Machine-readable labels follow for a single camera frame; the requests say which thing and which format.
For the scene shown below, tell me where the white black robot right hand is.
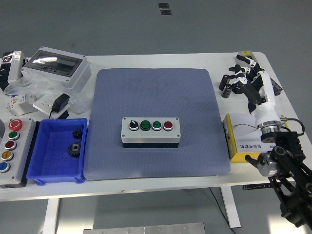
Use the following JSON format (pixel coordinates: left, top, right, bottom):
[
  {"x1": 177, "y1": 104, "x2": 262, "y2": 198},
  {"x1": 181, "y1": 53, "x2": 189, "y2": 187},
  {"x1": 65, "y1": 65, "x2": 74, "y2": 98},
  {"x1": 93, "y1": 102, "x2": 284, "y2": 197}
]
[{"x1": 226, "y1": 55, "x2": 281, "y2": 127}]

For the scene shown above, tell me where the grey four-button control box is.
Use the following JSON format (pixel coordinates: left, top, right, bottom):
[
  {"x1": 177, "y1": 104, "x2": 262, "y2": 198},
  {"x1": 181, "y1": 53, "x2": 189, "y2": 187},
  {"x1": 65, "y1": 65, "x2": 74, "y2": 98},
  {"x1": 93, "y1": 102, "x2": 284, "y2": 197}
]
[{"x1": 121, "y1": 117, "x2": 181, "y2": 149}]

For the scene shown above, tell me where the grey five-button control box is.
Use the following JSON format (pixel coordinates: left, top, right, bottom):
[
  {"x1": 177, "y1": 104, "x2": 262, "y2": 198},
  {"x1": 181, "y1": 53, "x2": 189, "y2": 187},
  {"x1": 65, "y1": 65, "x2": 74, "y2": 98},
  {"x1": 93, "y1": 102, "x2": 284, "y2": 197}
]
[{"x1": 0, "y1": 118, "x2": 37, "y2": 189}]

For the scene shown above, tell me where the black module green terminal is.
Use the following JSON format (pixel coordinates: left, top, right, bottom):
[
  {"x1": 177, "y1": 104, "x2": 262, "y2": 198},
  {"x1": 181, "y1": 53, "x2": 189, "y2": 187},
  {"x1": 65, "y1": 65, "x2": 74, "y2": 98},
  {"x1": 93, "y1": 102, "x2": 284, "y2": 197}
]
[{"x1": 270, "y1": 77, "x2": 283, "y2": 96}]

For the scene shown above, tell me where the white yellow cardboard box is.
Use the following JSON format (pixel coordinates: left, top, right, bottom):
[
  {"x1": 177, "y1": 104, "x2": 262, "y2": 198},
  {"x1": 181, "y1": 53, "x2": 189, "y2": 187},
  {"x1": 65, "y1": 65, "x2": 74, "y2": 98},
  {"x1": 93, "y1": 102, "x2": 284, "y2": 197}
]
[{"x1": 223, "y1": 113, "x2": 291, "y2": 164}]

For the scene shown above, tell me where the black cylindrical capacitor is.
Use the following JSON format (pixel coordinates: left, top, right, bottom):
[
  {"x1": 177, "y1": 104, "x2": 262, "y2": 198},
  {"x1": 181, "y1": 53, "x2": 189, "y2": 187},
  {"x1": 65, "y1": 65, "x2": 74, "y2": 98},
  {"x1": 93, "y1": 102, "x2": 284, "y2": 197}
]
[
  {"x1": 218, "y1": 75, "x2": 231, "y2": 91},
  {"x1": 221, "y1": 83, "x2": 234, "y2": 98}
]

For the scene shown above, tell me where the white table leg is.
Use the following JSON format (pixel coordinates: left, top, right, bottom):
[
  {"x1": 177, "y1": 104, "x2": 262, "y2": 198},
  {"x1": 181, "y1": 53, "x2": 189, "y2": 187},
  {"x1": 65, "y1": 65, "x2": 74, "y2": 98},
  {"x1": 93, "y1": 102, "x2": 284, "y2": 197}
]
[
  {"x1": 41, "y1": 198, "x2": 60, "y2": 234},
  {"x1": 220, "y1": 186, "x2": 241, "y2": 229}
]

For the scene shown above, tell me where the grey-blue table mat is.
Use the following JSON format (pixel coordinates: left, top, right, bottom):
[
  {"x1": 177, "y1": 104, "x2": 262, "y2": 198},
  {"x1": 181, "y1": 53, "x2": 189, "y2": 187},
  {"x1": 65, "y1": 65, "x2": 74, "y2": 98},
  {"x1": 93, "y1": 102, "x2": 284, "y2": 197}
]
[{"x1": 84, "y1": 68, "x2": 232, "y2": 181}]

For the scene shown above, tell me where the grey metal plate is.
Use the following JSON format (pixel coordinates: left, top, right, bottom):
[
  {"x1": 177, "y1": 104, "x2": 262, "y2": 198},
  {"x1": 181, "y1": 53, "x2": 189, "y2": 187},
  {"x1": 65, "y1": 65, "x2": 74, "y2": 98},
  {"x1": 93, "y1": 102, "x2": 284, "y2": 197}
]
[{"x1": 82, "y1": 222, "x2": 206, "y2": 234}]

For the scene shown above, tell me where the large black bevel gear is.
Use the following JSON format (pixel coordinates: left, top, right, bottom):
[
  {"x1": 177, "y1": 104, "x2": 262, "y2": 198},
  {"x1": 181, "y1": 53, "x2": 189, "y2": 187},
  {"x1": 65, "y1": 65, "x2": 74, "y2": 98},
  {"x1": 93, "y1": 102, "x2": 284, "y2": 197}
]
[{"x1": 67, "y1": 141, "x2": 82, "y2": 158}]

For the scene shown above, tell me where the grey distribution box clear lid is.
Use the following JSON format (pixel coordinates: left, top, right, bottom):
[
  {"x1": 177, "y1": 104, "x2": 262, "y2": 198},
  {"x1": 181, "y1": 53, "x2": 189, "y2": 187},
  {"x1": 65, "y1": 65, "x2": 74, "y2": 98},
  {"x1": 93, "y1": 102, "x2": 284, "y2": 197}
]
[{"x1": 20, "y1": 46, "x2": 92, "y2": 93}]

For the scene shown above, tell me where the black power adapter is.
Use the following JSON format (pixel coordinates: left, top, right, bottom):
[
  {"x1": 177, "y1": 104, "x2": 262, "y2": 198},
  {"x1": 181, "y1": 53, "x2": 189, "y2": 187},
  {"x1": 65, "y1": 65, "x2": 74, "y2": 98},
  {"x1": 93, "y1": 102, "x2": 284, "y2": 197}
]
[{"x1": 49, "y1": 93, "x2": 71, "y2": 120}]

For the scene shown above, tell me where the blue plastic bin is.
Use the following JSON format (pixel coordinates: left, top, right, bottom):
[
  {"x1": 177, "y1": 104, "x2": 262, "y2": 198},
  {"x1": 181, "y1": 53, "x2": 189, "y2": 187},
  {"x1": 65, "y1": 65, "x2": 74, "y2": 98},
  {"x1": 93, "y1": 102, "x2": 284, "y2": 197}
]
[{"x1": 26, "y1": 118, "x2": 89, "y2": 185}]

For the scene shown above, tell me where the clear plastic bag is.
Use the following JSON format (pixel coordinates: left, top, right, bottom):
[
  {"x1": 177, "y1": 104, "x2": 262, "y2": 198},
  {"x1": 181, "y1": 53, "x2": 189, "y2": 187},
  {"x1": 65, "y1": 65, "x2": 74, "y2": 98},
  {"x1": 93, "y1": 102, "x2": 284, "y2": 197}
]
[{"x1": 4, "y1": 70, "x2": 95, "y2": 115}]

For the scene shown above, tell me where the white circuit breaker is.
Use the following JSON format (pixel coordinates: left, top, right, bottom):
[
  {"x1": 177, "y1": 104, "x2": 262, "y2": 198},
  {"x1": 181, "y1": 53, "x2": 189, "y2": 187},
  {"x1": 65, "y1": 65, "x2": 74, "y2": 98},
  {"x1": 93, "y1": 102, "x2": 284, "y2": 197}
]
[{"x1": 5, "y1": 94, "x2": 37, "y2": 117}]

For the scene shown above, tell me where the white box in shiny wrap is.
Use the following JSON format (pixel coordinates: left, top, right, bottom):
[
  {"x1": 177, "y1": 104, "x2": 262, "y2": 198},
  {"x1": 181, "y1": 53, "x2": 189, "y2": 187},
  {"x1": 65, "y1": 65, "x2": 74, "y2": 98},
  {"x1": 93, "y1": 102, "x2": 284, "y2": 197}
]
[{"x1": 0, "y1": 50, "x2": 29, "y2": 92}]

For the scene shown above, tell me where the grey two-button switch box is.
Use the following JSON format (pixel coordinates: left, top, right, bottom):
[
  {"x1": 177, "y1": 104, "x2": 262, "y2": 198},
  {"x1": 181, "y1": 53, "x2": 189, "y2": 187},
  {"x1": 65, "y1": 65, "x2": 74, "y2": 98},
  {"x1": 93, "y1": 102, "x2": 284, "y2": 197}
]
[{"x1": 237, "y1": 50, "x2": 257, "y2": 62}]

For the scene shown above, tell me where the black cable under table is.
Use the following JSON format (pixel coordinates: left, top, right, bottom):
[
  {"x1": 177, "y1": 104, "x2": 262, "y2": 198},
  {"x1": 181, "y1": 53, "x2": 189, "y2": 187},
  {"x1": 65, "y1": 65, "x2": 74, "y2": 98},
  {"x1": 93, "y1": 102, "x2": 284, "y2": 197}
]
[{"x1": 209, "y1": 187, "x2": 234, "y2": 229}]

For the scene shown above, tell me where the white wall socket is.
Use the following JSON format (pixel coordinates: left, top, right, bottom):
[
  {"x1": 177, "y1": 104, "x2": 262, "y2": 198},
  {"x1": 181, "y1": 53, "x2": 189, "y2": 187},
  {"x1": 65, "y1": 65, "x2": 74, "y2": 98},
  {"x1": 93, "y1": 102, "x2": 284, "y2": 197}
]
[{"x1": 33, "y1": 95, "x2": 55, "y2": 114}]

